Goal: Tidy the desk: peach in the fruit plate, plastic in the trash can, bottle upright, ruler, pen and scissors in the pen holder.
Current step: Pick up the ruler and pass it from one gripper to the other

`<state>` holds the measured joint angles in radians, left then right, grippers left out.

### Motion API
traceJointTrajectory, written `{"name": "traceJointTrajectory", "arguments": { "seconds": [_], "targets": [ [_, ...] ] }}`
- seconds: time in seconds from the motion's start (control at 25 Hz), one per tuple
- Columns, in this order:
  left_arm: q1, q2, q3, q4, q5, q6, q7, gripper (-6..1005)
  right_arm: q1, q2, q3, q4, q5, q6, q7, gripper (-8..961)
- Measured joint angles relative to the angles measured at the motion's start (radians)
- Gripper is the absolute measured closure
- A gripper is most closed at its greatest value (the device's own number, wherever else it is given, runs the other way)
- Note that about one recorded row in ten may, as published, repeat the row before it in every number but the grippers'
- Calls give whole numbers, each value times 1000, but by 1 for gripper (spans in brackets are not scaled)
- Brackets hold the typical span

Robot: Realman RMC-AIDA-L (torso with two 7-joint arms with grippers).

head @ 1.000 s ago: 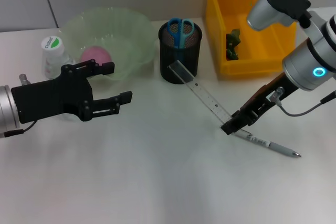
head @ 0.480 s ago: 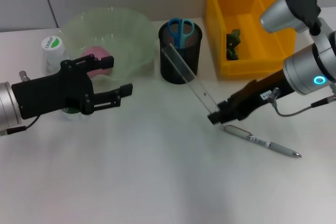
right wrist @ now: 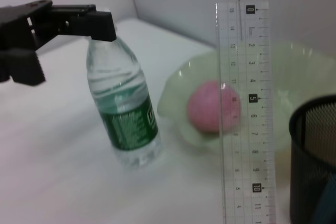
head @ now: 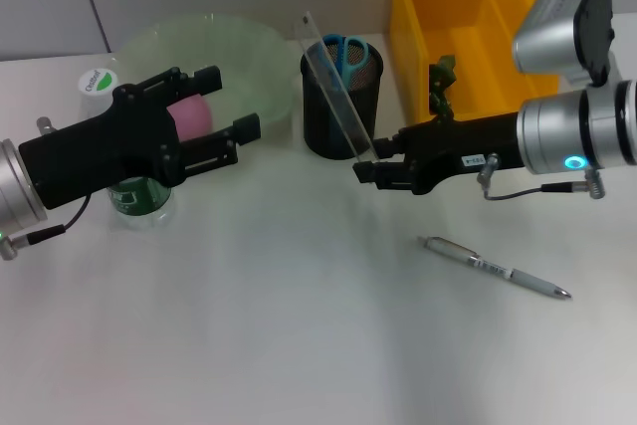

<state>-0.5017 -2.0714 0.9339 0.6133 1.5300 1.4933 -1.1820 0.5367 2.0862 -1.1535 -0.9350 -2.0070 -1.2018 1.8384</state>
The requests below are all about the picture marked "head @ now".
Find green plastic wrapper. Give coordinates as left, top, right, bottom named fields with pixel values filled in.
left=428, top=53, right=458, bottom=120

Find transparent plastic ruler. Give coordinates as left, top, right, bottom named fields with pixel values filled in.
left=297, top=10, right=380, bottom=163

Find pink peach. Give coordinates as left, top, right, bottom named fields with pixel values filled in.
left=166, top=95, right=215, bottom=143

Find blue scissors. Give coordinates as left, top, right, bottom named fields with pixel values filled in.
left=321, top=34, right=371, bottom=94

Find yellow plastic bin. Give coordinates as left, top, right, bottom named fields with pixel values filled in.
left=387, top=0, right=561, bottom=122

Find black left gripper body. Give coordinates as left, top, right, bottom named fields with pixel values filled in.
left=17, top=83, right=186, bottom=212

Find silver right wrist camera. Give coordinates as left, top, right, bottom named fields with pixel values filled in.
left=511, top=0, right=620, bottom=88

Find grey pen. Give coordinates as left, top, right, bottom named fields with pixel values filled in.
left=424, top=235, right=573, bottom=301

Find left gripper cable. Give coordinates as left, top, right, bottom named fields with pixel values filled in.
left=0, top=115, right=95, bottom=262

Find clear green-label water bottle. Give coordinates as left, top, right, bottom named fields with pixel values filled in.
left=77, top=68, right=176, bottom=232

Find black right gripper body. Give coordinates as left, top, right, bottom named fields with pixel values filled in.
left=396, top=112, right=525, bottom=196

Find black mesh pen holder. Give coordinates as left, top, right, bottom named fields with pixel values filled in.
left=300, top=40, right=385, bottom=161

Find translucent green fruit bowl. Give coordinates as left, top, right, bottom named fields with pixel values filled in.
left=113, top=13, right=298, bottom=125

